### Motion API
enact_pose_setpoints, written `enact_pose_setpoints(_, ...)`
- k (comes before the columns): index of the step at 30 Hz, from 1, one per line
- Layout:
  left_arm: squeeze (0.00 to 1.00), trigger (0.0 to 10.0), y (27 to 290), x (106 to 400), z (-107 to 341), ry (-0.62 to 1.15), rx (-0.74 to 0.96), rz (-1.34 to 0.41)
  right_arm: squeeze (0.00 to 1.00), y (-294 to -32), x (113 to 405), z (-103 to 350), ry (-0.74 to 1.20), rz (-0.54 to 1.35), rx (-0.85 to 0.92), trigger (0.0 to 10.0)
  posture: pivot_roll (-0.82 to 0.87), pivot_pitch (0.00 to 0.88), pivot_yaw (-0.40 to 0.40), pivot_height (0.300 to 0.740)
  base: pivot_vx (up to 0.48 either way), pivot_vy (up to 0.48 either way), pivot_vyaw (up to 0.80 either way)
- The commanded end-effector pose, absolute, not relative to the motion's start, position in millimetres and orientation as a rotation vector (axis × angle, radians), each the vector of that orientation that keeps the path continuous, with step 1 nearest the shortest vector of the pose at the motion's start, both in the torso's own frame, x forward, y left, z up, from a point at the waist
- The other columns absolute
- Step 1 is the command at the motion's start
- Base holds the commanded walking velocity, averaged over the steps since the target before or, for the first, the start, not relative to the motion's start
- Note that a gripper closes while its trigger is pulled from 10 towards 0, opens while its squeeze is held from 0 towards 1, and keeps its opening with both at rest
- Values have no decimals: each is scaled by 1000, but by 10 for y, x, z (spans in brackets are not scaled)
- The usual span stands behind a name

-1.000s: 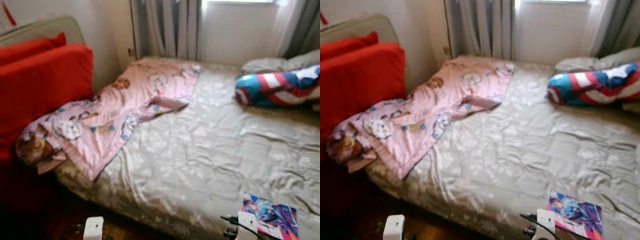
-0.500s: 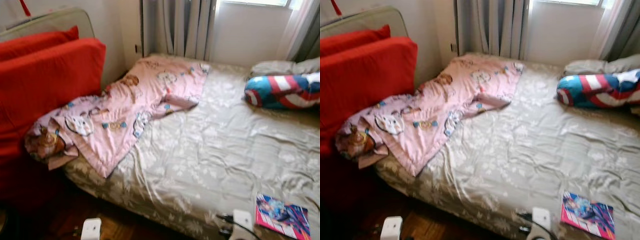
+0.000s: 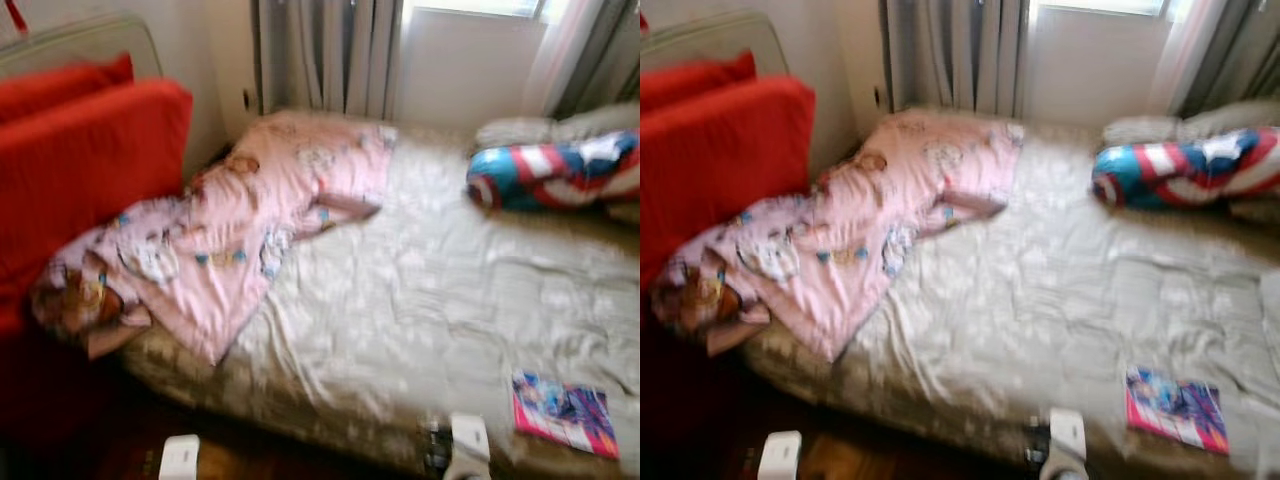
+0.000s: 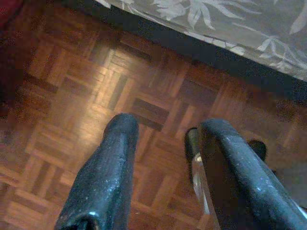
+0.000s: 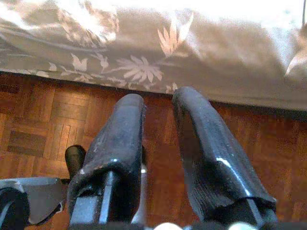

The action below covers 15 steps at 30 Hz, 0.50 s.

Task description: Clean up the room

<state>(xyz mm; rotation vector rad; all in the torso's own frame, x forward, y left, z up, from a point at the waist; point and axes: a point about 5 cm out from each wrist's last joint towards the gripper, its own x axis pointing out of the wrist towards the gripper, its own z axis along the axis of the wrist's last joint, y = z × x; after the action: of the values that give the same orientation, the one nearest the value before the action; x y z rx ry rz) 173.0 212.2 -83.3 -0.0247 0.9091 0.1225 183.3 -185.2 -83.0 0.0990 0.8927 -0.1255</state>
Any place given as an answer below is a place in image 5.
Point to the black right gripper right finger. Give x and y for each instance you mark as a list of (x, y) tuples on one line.
[(211, 153)]

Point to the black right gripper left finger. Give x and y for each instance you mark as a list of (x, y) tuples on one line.
[(115, 143)]

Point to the floral satin bedspread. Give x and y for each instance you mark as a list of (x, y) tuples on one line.
[(216, 60)]

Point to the silver robot right leg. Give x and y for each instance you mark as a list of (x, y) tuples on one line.
[(143, 191)]

